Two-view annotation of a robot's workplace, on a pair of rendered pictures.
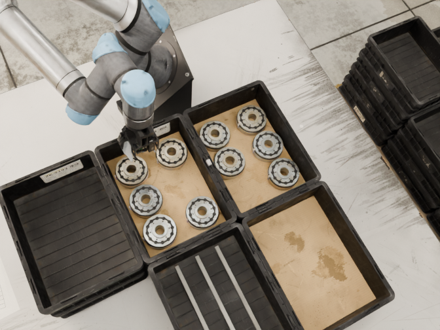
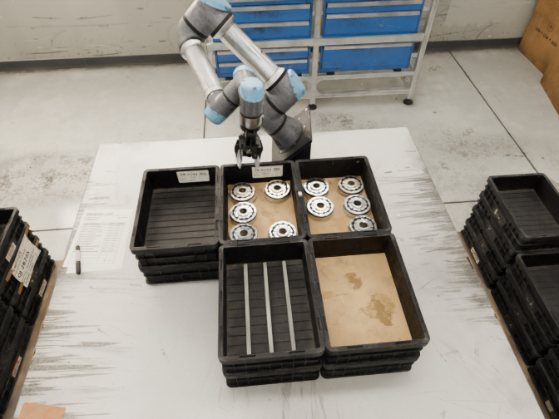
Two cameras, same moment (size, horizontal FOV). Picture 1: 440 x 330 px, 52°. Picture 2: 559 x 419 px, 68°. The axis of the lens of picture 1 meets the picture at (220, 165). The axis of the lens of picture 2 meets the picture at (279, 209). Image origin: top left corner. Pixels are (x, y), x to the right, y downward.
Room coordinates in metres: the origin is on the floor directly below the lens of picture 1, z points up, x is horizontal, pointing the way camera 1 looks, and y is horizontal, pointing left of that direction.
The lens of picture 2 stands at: (-0.40, -0.48, 2.05)
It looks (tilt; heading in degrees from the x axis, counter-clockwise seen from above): 49 degrees down; 33
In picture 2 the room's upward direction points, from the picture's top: straight up
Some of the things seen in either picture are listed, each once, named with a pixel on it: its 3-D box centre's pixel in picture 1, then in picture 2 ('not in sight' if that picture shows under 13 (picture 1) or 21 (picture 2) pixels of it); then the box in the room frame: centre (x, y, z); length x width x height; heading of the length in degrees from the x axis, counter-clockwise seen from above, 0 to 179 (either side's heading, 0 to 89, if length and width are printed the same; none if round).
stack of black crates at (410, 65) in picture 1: (397, 84); (515, 232); (1.37, -0.78, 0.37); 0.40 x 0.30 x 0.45; 38
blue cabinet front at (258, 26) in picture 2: not in sight; (262, 41); (2.00, 1.22, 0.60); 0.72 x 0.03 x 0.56; 128
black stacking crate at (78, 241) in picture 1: (73, 231); (180, 214); (0.25, 0.39, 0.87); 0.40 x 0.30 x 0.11; 38
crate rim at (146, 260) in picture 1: (164, 184); (259, 200); (0.44, 0.15, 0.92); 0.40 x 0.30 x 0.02; 38
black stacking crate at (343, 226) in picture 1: (311, 261); (360, 295); (0.31, -0.33, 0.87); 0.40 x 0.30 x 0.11; 38
